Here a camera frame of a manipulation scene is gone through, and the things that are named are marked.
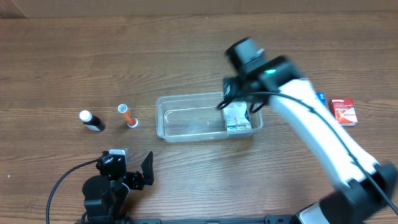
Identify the red medicine box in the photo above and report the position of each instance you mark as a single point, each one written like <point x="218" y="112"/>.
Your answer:
<point x="343" y="110"/>

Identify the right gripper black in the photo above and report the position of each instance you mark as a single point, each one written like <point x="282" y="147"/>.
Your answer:
<point x="229" y="88"/>

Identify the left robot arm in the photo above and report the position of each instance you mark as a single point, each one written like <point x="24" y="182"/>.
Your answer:
<point x="105" y="194"/>

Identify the dark bottle white cap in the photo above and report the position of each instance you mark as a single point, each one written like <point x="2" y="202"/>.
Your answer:
<point x="91" y="121"/>

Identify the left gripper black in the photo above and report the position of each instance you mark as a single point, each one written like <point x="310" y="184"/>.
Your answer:
<point x="137" y="178"/>

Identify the clear plastic container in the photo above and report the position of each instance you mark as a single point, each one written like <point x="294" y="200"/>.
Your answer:
<point x="194" y="117"/>

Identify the orange tablet tube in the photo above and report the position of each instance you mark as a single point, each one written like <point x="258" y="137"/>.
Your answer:
<point x="130" y="119"/>

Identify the white medicine box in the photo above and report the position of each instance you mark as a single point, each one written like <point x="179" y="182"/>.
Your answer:
<point x="236" y="116"/>

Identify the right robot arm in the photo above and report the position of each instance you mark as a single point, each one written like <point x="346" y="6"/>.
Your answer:
<point x="362" y="186"/>

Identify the blue medicine box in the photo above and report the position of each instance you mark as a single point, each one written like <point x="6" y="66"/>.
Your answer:
<point x="321" y="97"/>

